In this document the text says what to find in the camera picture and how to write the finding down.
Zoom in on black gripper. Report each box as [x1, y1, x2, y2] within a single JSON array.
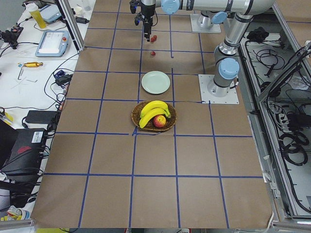
[[129, 0, 156, 42]]

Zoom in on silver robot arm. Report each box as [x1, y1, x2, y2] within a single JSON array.
[[155, 0, 275, 98], [129, 0, 227, 42]]

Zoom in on light green plate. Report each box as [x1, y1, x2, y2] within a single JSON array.
[[141, 71, 171, 95]]

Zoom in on small black adapter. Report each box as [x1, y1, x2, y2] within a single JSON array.
[[75, 17, 89, 24]]

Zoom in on white paper cup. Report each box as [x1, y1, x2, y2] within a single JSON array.
[[73, 6, 84, 17]]

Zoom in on yellow banana bunch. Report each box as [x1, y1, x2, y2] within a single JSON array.
[[139, 100, 171, 128]]

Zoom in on woven wicker basket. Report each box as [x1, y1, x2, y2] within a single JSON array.
[[131, 100, 177, 132]]

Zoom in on near blue teach pendant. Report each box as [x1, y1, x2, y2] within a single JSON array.
[[35, 31, 69, 57]]

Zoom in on blue teach pendant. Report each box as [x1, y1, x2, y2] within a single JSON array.
[[35, 31, 69, 57], [39, 4, 62, 24]]

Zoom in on red yellow apple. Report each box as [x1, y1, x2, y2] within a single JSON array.
[[153, 115, 167, 128]]

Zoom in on far blue teach pendant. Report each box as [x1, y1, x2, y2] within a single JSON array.
[[39, 4, 62, 24]]

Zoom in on black cloth bundle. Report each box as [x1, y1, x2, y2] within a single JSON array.
[[246, 27, 269, 43]]

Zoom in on yellow drink bottle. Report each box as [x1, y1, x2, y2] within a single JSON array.
[[26, 3, 46, 29]]

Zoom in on gold metal cylinder tool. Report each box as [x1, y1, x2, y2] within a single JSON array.
[[23, 62, 43, 68]]

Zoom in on black power adapter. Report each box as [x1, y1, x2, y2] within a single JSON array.
[[25, 110, 56, 124]]

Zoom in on black computer box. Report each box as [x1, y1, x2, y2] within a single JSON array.
[[0, 121, 47, 175]]

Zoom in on aluminium frame post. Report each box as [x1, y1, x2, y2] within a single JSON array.
[[55, 0, 85, 51]]

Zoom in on coiled black cables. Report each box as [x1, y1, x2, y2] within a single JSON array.
[[278, 132, 310, 167]]

